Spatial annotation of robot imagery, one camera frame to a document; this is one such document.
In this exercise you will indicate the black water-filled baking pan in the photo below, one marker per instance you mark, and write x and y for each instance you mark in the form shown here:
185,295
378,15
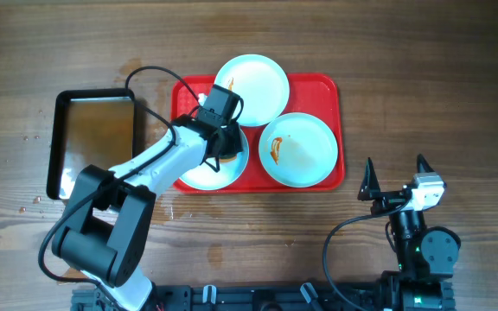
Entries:
96,127

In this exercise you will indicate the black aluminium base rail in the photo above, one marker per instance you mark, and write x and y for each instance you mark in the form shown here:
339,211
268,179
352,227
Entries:
303,297

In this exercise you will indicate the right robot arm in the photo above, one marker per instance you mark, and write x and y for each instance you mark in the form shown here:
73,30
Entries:
426,255

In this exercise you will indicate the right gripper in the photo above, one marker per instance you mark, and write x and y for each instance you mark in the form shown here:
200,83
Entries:
387,200

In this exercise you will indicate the orange green scrub sponge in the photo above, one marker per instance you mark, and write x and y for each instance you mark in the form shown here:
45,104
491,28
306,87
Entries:
229,159

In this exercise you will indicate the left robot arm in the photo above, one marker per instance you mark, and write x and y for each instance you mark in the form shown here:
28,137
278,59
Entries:
104,228

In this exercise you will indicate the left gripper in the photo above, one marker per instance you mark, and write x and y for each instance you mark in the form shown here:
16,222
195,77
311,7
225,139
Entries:
236,142

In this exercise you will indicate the light blue plate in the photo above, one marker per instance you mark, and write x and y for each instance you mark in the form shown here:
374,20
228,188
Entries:
204,178
298,150
261,83

